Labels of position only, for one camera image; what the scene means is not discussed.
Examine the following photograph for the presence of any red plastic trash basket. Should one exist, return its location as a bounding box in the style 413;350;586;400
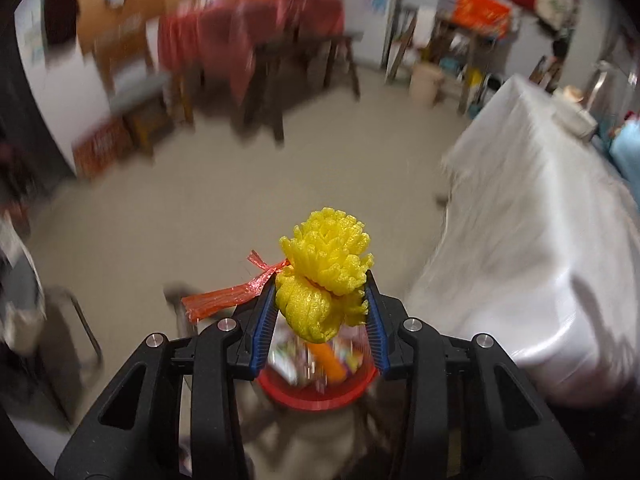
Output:
257;326;378;412

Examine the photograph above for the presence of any white bed sheet tablecloth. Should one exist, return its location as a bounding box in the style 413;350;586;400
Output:
404;76;639;406

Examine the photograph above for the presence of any red cardboard box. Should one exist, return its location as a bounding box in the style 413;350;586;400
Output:
72;118;134;180

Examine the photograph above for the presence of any white ceramic bowl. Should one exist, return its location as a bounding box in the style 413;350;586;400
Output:
552;93;598;142

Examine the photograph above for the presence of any wooden chair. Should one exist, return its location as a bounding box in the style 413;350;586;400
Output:
92;21;194;157

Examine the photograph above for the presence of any beige plastic bucket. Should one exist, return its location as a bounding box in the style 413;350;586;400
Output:
409;63;445;107

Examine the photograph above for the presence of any wooden bench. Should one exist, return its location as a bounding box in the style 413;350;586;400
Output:
240;30;362;144

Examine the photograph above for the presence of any red tablecloth dining table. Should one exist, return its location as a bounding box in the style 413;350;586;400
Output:
157;0;345;103

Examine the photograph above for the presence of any white refrigerator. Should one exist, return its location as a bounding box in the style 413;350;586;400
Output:
343;0;400;70

